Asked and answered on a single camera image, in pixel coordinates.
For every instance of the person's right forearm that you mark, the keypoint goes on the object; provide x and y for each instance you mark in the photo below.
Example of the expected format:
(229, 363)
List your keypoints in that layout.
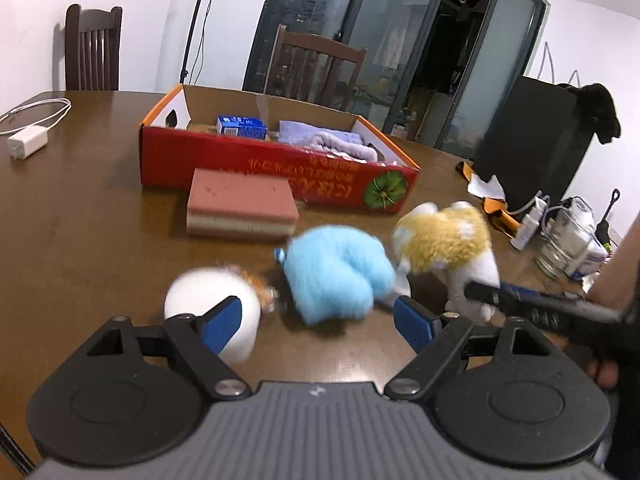
(620, 275)

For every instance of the glass jar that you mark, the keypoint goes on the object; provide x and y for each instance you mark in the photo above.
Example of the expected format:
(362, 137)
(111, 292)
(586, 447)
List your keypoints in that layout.
(557, 250)

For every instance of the white round plush toy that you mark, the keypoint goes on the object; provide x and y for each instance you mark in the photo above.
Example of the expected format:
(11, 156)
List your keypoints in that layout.
(200, 290)

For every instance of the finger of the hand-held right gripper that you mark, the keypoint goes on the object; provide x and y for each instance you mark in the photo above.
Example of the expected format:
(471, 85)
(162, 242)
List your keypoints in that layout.
(515, 297)

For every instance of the person's right hand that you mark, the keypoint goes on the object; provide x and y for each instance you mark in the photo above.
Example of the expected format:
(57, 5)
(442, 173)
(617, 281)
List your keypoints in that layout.
(605, 375)

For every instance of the blue milk carton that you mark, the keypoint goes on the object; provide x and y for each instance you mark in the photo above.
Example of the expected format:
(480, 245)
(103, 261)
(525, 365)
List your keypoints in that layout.
(242, 127)

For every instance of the white spray bottle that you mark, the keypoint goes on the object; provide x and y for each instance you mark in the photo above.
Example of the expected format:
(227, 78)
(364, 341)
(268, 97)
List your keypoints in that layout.
(527, 225)

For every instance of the black furry garment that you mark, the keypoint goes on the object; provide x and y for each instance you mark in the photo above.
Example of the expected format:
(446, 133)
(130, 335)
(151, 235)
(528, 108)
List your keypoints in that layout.
(597, 110)

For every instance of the sliding glass door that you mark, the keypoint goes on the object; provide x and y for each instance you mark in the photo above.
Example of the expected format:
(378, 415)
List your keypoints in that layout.
(390, 35)

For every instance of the lavender fluffy towel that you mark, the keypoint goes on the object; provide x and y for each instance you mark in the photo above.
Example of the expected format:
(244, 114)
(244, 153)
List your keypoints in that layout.
(345, 147)

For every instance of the white tissue pack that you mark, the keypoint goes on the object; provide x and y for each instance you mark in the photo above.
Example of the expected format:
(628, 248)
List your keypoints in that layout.
(592, 255)

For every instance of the black monitor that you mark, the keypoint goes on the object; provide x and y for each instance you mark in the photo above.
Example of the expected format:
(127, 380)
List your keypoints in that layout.
(535, 145)

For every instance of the dark wooden slatted chair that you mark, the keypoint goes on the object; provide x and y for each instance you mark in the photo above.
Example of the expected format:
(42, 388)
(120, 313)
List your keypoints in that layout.
(95, 45)
(315, 70)

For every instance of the light blue plush toy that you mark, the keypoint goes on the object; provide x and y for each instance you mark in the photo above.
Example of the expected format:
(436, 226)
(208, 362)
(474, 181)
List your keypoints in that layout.
(335, 275)

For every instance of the yellow and white cat plush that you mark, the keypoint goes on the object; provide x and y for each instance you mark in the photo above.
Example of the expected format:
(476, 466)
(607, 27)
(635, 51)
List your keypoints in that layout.
(445, 240)

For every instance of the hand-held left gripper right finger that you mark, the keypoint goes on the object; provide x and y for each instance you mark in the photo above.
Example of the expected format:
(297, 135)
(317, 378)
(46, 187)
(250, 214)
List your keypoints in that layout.
(412, 320)

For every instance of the red cardboard box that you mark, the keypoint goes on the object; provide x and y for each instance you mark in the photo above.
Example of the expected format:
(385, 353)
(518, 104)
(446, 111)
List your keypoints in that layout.
(250, 170)

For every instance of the pink layered sponge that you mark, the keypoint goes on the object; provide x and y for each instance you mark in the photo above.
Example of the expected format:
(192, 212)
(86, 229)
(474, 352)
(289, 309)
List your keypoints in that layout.
(240, 200)

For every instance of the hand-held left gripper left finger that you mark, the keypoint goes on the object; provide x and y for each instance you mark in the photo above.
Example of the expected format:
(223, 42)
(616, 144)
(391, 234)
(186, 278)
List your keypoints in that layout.
(222, 320)

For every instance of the white paper scrap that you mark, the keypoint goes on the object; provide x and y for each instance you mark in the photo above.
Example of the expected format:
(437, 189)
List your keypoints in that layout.
(485, 187)

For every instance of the white charger plug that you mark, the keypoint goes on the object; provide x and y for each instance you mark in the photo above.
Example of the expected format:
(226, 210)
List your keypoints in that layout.
(27, 144)

